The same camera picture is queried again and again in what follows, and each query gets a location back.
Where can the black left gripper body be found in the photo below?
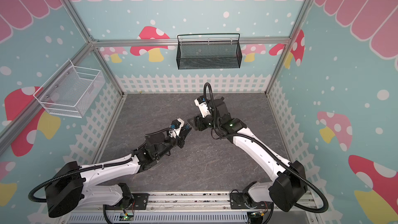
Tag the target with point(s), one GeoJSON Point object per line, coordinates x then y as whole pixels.
{"type": "Point", "coordinates": [171, 143]}

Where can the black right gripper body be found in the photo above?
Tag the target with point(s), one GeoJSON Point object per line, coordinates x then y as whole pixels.
{"type": "Point", "coordinates": [200, 122]}

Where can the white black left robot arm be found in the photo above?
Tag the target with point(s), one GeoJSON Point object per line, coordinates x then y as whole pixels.
{"type": "Point", "coordinates": [76, 186]}

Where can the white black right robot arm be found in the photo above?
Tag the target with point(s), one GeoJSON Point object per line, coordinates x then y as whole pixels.
{"type": "Point", "coordinates": [284, 189]}

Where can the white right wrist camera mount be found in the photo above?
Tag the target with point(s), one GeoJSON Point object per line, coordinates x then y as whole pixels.
{"type": "Point", "coordinates": [201, 103]}

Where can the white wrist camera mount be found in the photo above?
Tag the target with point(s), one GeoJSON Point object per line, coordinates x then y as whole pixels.
{"type": "Point", "coordinates": [201, 103]}
{"type": "Point", "coordinates": [176, 127]}

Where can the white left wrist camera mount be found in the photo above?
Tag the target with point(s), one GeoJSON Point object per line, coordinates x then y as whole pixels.
{"type": "Point", "coordinates": [176, 127]}

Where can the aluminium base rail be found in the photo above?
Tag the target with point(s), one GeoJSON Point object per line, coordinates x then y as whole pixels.
{"type": "Point", "coordinates": [186, 200]}

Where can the black mesh wall basket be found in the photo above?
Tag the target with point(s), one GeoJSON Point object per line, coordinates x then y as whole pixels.
{"type": "Point", "coordinates": [209, 51]}

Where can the white ribbed cable duct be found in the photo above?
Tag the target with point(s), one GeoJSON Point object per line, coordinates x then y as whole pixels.
{"type": "Point", "coordinates": [179, 218]}

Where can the white wire wall basket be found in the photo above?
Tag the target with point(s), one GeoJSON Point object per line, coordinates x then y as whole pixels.
{"type": "Point", "coordinates": [73, 94]}

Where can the aluminium frame profile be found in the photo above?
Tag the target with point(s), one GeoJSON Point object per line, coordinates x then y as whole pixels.
{"type": "Point", "coordinates": [33, 107]}

